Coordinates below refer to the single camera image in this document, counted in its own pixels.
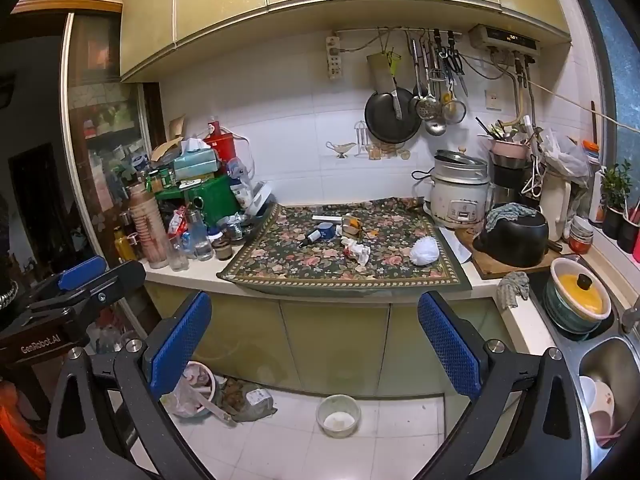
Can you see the beige power strip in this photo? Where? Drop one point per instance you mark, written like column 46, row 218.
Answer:
column 334, row 60

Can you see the potted green plant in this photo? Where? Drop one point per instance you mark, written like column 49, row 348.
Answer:
column 615, row 185

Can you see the crumpled tissue with red stains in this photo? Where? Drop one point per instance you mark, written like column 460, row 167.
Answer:
column 359, row 252

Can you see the white tissue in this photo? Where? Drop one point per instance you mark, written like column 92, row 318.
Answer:
column 425, row 252

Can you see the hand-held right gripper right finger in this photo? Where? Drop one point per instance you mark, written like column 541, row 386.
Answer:
column 447, row 345

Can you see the white wall socket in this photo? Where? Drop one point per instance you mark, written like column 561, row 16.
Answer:
column 494, row 100

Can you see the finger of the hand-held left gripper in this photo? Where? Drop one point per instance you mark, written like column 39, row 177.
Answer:
column 122, row 280
column 82, row 270

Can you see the floral cloth mat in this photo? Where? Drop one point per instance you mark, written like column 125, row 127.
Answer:
column 300, row 260

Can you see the pink trash basket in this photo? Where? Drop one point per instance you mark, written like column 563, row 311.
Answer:
column 200, row 377

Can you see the white pitcher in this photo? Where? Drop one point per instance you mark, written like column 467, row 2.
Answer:
column 552, row 205

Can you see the steel cleaver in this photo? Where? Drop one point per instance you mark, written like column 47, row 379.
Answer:
column 380, row 70

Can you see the brown paper bag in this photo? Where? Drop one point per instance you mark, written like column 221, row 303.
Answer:
column 167, row 152

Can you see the small dropper bottle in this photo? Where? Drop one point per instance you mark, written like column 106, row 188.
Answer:
column 311, row 237

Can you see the clear plastic bag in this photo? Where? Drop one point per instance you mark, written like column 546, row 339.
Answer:
column 185, row 402

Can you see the stack of small bowls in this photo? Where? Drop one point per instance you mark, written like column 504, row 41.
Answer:
column 581, row 232

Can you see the steel skimmer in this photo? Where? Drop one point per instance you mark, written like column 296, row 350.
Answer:
column 428, row 107

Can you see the white water heater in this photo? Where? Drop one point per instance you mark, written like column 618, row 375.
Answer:
column 505, row 37

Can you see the blue mug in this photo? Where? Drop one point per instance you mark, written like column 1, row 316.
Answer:
column 326, row 232

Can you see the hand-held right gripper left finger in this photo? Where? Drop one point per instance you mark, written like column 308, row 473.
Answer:
column 180, row 345

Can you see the white plastic bag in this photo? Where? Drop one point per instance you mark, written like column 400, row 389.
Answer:
column 565, row 155

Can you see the black kitchen scissors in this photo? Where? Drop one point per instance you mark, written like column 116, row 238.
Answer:
column 452, row 62

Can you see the black cooking pot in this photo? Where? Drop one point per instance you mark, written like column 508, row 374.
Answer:
column 515, row 242

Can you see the green plastic crate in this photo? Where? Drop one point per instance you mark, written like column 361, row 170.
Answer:
column 215, row 200

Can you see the small mesh strainer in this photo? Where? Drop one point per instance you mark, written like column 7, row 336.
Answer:
column 454, row 110

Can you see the yellow oil bottle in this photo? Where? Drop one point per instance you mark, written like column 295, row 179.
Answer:
column 124, row 247

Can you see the red plastic container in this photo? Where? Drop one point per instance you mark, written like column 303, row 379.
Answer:
column 220, row 142

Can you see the steel ladle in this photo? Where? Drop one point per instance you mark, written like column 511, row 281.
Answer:
column 436, row 127

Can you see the clear plastic container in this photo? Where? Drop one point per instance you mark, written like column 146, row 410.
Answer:
column 352, row 225

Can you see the black frying pan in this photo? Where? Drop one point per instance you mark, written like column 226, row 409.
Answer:
column 387, row 120

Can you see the brown patterned thermos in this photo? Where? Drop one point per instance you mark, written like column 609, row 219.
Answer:
column 147, row 230

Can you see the grey-green dishcloth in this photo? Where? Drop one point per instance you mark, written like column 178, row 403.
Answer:
column 502, row 212

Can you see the dark glass jar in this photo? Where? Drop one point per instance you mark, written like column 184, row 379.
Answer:
column 222, row 250

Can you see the grey rag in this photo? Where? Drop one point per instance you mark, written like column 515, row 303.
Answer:
column 512, row 287

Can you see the green pot with yellow lid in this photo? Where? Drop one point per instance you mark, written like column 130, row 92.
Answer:
column 580, row 295

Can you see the yellow wall cabinet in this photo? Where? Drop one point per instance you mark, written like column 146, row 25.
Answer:
column 225, row 0

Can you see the stainless steel sink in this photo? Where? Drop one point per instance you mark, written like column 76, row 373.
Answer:
column 605, row 355

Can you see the white rice cooker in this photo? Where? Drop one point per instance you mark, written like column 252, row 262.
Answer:
column 457, row 195

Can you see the clear glass bottle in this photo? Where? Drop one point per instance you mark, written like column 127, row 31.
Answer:
column 200, row 240

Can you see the white flat box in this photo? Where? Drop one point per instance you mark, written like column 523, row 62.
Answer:
column 327, row 217

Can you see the glass door cupboard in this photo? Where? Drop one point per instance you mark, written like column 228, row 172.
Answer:
column 105, row 125

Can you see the pink utensil holder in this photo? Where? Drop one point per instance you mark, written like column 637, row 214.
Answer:
column 510, row 149

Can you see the wooden cutting board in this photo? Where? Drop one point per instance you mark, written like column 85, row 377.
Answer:
column 487, row 267

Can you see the teal tissue box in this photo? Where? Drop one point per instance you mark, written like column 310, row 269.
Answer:
column 195, row 162

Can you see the white bowl with food residue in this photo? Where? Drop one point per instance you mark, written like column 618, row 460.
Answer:
column 340, row 422

